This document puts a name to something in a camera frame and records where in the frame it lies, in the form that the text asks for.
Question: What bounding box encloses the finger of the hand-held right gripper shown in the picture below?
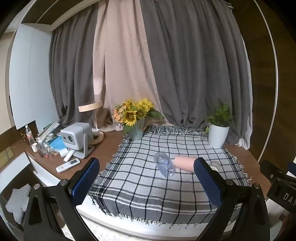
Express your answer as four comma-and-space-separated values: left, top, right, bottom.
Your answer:
259, 160, 289, 183

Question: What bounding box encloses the wide white remote control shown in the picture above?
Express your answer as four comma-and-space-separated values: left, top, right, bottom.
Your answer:
56, 159, 80, 174

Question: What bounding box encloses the white cabinet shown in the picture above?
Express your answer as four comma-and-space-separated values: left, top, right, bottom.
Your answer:
9, 23, 61, 131

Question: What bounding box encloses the blue packet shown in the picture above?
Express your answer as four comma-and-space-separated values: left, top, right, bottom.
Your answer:
49, 136, 67, 151

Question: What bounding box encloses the slim white remote control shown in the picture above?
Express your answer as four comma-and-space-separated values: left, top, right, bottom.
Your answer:
63, 149, 76, 162

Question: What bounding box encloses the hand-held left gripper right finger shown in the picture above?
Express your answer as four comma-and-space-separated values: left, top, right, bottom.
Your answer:
194, 157, 271, 241

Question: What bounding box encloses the striped star cushion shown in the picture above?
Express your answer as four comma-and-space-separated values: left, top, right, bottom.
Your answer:
5, 184, 32, 225

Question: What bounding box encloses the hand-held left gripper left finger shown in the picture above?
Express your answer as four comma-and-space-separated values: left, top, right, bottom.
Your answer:
23, 158, 100, 241

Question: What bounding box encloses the pink curtain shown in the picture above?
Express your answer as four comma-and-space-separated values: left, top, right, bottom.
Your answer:
92, 0, 163, 133

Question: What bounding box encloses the grey projector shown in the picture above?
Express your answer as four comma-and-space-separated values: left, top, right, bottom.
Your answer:
60, 123, 94, 159

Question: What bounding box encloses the desk lamp with wooden base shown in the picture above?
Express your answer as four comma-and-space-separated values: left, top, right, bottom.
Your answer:
78, 100, 105, 145

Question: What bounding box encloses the plastic water bottle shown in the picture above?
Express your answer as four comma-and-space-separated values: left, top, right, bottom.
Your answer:
24, 125, 36, 146

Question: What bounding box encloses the green woven mat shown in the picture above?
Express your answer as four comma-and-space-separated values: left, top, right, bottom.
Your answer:
0, 147, 15, 163

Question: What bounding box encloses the glass jar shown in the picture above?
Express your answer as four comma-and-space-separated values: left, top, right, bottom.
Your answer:
37, 141, 50, 157

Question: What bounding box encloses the grey curtain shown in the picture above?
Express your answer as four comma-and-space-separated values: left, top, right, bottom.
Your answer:
138, 0, 253, 149
48, 4, 100, 128

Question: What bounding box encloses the green leafy plant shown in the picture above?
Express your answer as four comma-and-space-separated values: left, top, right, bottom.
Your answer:
205, 104, 234, 135

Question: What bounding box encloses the sunflower bouquet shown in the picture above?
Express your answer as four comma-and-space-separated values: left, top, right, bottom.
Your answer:
112, 98, 165, 133

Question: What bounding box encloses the pink cup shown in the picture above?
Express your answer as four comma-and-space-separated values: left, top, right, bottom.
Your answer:
174, 156, 197, 173

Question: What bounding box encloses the grey-green ribbed vase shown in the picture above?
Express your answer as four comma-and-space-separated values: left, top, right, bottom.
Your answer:
127, 118, 146, 141

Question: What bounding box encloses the white plant pot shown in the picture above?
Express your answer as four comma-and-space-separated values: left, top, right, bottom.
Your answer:
208, 123, 230, 149

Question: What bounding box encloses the checked grey tablecloth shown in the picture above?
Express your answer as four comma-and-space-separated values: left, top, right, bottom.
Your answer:
88, 125, 252, 226

